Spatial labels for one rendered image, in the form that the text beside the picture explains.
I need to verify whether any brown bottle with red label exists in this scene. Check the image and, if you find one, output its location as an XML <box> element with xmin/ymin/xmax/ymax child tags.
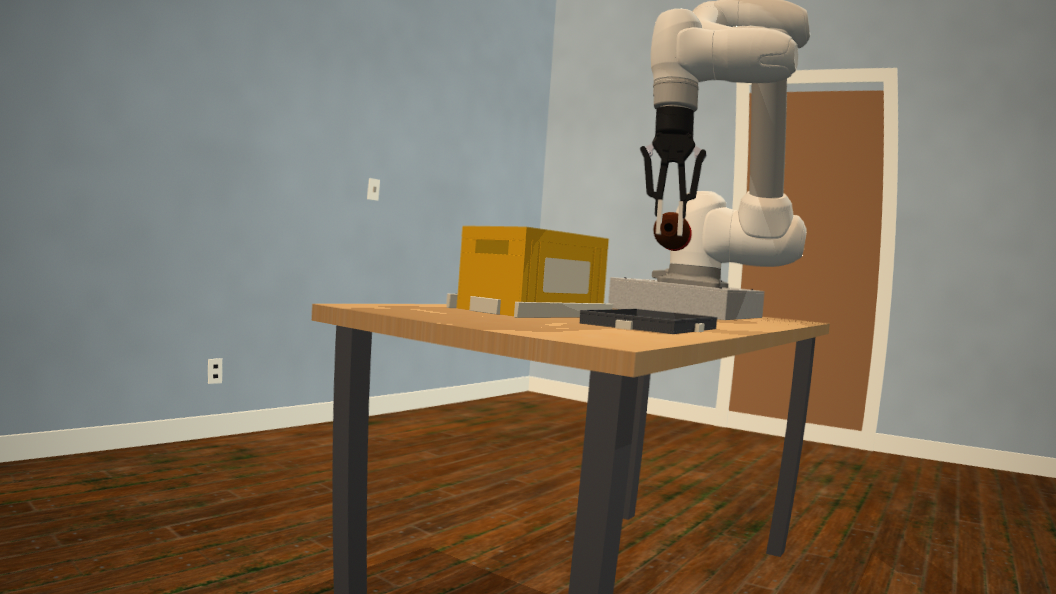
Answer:
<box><xmin>653</xmin><ymin>212</ymin><xmax>692</xmax><ymax>250</ymax></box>

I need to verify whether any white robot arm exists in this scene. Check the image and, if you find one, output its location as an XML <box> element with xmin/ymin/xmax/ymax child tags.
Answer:
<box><xmin>650</xmin><ymin>0</ymin><xmax>810</xmax><ymax>287</ymax></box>

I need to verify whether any yellow divided crate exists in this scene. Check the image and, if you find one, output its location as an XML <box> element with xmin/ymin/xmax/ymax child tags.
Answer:
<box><xmin>457</xmin><ymin>226</ymin><xmax>609</xmax><ymax>316</ymax></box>

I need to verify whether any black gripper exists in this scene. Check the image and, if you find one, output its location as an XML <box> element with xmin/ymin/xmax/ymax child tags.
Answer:
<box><xmin>640</xmin><ymin>106</ymin><xmax>708</xmax><ymax>236</ymax></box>

